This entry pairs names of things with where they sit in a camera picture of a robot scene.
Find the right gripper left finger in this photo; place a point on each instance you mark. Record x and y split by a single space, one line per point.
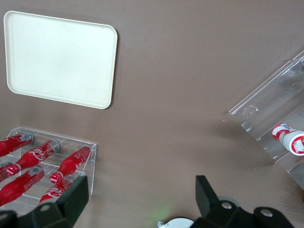
69 204

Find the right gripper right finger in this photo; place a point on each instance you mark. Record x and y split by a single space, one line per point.
206 197

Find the cream rectangular plastic tray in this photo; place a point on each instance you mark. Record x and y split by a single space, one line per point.
59 59

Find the red coca-cola bottle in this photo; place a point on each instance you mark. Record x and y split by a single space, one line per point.
71 164
12 143
19 187
35 155
55 191

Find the clear acrylic bottle rack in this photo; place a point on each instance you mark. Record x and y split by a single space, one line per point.
93 171

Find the red white yogurt bottle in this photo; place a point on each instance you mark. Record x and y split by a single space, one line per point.
294 142

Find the clear acrylic stepped display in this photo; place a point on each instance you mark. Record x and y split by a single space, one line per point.
273 95

